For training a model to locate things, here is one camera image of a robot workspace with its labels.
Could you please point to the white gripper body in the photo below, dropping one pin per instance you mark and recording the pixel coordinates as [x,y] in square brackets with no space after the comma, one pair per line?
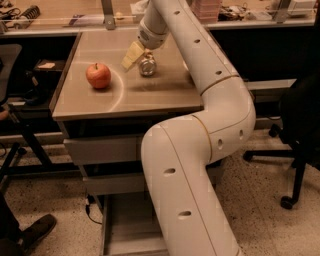
[154,37]

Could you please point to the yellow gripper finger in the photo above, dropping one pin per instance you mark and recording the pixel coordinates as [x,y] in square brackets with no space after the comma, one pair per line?
[134,52]

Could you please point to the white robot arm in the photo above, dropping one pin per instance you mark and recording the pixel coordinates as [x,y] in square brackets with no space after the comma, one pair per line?
[176,152]

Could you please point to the grey drawer cabinet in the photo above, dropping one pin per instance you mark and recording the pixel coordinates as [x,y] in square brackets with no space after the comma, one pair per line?
[171,92]

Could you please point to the top drawer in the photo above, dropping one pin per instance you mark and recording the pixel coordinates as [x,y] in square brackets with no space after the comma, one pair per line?
[100,150]

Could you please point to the middle drawer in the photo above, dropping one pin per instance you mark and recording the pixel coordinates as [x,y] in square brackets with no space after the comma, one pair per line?
[114,178]

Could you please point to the open bottom drawer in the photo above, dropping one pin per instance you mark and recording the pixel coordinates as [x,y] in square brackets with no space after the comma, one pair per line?
[130,227]

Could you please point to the tissue box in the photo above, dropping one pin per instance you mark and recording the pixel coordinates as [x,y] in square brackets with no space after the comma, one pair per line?
[138,10]

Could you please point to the red apple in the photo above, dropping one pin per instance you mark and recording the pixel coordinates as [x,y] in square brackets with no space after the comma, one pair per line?
[98,75]

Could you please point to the pink stacked trays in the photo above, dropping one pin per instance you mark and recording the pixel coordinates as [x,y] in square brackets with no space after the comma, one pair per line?
[207,11]

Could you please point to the black box under desk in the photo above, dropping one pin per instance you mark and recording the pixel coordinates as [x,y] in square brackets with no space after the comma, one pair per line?
[47,73]

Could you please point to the black coiled tool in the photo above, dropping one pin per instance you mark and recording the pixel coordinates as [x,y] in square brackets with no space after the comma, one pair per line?
[31,13]

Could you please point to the black office chair right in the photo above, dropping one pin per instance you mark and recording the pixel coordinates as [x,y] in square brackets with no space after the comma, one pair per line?
[300,114]

